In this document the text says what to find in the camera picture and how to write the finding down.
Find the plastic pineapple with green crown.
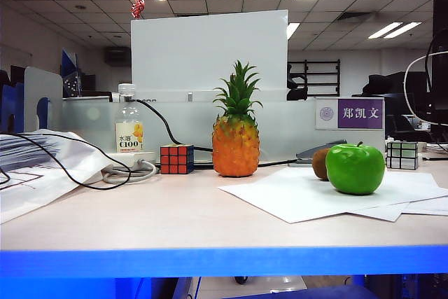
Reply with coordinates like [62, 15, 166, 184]
[211, 60, 263, 178]

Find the brown kiwi fruit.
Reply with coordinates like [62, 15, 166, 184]
[312, 148, 332, 181]

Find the green plastic apple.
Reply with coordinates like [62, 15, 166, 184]
[325, 141, 386, 196]

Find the colourful Rubik's cube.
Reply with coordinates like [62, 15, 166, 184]
[160, 144, 195, 175]

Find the frosted glass desk partition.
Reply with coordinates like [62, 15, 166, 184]
[61, 97, 386, 167]

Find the large white board panel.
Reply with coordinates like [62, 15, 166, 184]
[130, 9, 289, 102]

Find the grey flat plate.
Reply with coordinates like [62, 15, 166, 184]
[288, 158, 315, 168]

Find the grey stapler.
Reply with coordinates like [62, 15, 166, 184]
[295, 139, 348, 162]

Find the clear C100 drink bottle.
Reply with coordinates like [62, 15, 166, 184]
[114, 83, 144, 154]

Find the white power strip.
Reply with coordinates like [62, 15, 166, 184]
[104, 151, 157, 169]

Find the white paper sheet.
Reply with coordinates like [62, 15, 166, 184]
[344, 202, 416, 223]
[400, 195, 448, 216]
[217, 165, 448, 225]

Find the purple and white name plate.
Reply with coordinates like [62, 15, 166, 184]
[314, 97, 385, 131]

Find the red hanging ornament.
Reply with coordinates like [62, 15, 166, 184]
[131, 0, 146, 20]

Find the blue patterned board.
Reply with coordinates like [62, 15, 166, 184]
[61, 48, 84, 97]

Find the white metal bookend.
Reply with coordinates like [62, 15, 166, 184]
[22, 66, 64, 134]

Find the white document pile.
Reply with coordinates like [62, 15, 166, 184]
[0, 129, 115, 225]

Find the blue file holder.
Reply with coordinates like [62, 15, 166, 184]
[0, 81, 50, 134]

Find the thick black cable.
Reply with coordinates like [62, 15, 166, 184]
[131, 98, 298, 167]

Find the white power strip cable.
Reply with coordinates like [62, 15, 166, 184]
[101, 158, 160, 184]

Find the black wall rack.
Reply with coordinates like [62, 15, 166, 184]
[287, 59, 341, 97]

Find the thin black cable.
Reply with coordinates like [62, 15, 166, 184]
[0, 132, 132, 190]

